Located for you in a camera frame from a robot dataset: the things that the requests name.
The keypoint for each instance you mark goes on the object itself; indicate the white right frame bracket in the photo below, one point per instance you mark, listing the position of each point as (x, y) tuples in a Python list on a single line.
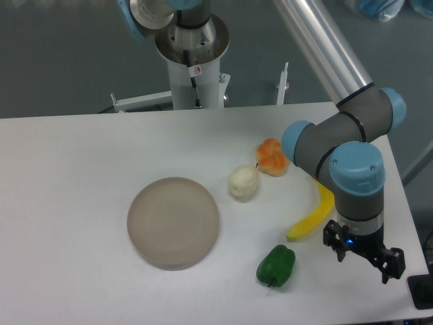
[(283, 85)]

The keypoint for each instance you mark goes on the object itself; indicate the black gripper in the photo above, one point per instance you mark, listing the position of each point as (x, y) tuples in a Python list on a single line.
[(366, 239)]

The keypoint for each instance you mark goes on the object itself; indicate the clear plastic bag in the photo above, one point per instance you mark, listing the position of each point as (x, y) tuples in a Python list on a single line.
[(423, 7)]

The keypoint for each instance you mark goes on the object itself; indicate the yellow banana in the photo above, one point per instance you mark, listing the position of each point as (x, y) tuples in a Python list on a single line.
[(309, 223)]

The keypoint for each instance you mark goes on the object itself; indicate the orange bread roll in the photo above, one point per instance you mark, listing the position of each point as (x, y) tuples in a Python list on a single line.
[(270, 158)]

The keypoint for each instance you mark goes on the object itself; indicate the white pear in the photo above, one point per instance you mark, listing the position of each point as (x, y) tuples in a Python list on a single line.
[(243, 182)]

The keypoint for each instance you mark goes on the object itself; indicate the beige round plate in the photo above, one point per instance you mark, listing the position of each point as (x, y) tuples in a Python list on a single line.
[(173, 223)]

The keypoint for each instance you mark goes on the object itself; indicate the white left frame bracket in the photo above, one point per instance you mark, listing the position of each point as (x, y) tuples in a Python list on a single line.
[(143, 101)]

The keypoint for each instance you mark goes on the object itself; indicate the blue plastic bag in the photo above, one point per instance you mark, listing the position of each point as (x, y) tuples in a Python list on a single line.
[(376, 10)]

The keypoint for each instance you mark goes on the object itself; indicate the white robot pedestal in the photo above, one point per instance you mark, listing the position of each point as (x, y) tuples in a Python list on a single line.
[(193, 58)]

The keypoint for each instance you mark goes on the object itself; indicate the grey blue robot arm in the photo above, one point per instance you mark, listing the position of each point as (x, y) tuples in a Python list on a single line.
[(339, 152)]

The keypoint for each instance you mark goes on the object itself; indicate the black device at edge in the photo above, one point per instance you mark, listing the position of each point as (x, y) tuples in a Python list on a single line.
[(420, 287)]

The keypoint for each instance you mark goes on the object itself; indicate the white frame bracket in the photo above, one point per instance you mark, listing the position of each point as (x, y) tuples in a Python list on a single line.
[(143, 101), (283, 85)]

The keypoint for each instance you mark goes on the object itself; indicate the green bell pepper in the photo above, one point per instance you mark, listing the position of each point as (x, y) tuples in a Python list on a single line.
[(277, 267)]

